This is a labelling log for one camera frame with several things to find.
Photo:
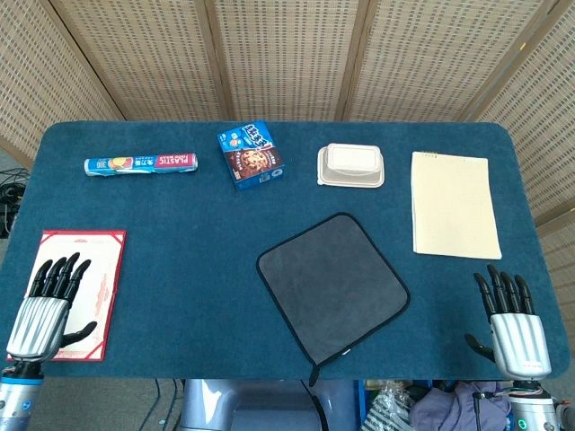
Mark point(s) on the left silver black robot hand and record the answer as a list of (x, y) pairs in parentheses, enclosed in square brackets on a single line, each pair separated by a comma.
[(40, 323)]

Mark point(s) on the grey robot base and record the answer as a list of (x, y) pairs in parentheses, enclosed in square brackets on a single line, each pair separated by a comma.
[(251, 404)]

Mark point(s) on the blue table mat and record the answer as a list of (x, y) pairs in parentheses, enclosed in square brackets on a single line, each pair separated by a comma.
[(188, 260)]

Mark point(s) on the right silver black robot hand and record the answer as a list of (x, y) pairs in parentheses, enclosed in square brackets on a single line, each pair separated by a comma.
[(519, 341)]

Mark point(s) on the red certificate folder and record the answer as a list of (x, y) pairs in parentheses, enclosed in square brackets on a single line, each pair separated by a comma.
[(105, 278)]

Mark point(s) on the grey and green cloth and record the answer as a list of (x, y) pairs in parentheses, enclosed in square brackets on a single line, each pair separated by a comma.
[(332, 287)]

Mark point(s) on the beige lidded food container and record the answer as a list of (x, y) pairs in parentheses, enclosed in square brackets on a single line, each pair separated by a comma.
[(350, 164)]

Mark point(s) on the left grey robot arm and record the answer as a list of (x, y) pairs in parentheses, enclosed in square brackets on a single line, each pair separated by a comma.
[(18, 399)]

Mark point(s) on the plastic wrap roll box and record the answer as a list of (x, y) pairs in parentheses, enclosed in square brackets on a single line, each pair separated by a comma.
[(139, 164)]

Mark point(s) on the woven bamboo folding screen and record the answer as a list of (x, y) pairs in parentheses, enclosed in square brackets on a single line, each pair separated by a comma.
[(287, 58)]

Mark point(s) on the purple cloth bundle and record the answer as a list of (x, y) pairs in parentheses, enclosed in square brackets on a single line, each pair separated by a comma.
[(449, 408)]

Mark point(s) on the blue cookie box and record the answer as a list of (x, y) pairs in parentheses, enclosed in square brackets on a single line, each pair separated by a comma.
[(251, 157)]

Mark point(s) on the pale yellow notepad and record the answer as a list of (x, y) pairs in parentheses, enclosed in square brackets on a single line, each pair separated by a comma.
[(453, 206)]

